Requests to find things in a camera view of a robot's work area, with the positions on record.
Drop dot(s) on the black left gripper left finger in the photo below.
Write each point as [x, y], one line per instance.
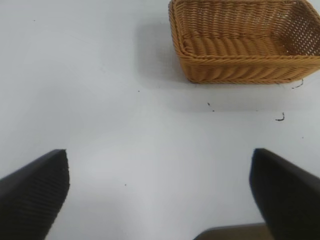
[30, 195]

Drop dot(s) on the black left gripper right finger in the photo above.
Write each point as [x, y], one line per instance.
[290, 195]

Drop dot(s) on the tan woven wicker basket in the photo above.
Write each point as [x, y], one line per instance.
[240, 65]

